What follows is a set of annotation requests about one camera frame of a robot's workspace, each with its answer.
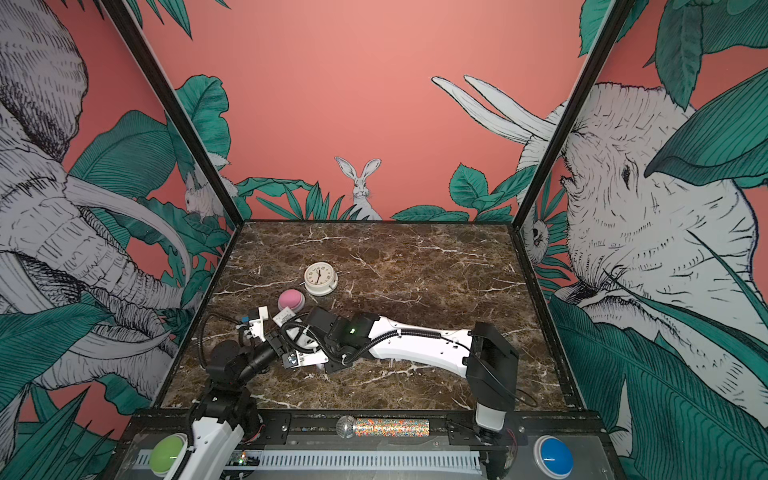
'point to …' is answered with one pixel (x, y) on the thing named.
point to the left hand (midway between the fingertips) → (306, 325)
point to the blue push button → (553, 456)
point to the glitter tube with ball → (349, 427)
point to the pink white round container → (291, 298)
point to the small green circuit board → (245, 458)
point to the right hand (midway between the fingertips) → (319, 347)
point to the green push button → (166, 453)
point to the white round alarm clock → (320, 278)
